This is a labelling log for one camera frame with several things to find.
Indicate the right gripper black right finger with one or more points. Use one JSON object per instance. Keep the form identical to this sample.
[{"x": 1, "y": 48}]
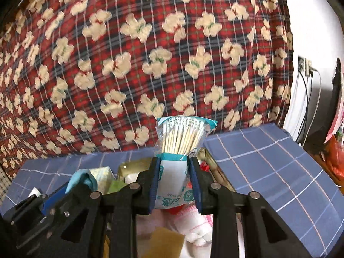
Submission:
[{"x": 265, "y": 234}]

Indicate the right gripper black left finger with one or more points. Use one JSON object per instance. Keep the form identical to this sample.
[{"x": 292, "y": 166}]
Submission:
[{"x": 102, "y": 207}]

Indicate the yellow sponge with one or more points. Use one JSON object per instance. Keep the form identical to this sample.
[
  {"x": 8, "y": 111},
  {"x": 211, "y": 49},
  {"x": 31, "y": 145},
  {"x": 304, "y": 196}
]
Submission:
[{"x": 164, "y": 243}]

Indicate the pink white crochet cloth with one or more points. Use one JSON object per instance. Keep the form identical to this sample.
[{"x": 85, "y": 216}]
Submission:
[{"x": 196, "y": 228}]

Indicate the cotton swab packet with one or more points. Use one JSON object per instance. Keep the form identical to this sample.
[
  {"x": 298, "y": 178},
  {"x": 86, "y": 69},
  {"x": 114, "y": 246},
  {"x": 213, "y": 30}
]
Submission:
[{"x": 178, "y": 138}]

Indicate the green tissue pack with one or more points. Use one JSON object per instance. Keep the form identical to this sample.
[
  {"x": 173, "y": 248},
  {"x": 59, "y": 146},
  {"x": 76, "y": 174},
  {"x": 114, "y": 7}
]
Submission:
[{"x": 115, "y": 186}]

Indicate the white gauze roll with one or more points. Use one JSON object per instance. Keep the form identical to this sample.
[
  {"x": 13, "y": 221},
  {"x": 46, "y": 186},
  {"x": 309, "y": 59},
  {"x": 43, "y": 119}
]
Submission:
[{"x": 35, "y": 192}]

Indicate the red embroidered drawstring pouch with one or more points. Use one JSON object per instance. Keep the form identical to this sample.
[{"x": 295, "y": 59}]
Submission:
[{"x": 204, "y": 166}]

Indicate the tissue box green dots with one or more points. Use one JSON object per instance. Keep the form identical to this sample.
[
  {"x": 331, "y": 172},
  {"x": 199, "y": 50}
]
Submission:
[{"x": 104, "y": 178}]

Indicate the beige green checked cloth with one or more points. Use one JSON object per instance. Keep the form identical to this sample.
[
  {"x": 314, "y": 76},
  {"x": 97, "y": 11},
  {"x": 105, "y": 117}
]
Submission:
[{"x": 5, "y": 183}]

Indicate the gold rectangular tin box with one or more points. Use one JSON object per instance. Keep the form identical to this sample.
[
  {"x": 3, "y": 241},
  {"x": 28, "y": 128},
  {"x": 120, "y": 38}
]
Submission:
[{"x": 137, "y": 198}]

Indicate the blue plaid tablecloth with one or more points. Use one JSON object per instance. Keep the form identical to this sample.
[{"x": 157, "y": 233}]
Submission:
[{"x": 264, "y": 159}]

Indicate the red plastic bag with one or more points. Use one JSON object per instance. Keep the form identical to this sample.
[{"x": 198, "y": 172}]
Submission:
[{"x": 334, "y": 157}]

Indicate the black monitor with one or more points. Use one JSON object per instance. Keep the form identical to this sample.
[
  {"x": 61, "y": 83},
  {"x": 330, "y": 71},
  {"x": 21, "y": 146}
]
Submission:
[{"x": 328, "y": 113}]

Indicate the red plaid bear quilt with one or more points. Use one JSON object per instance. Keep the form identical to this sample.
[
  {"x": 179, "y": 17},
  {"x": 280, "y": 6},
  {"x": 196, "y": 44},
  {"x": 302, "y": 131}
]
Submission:
[{"x": 81, "y": 76}]

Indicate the wall power socket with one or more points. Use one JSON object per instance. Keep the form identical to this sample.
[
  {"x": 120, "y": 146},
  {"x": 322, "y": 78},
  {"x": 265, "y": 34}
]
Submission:
[{"x": 304, "y": 67}]

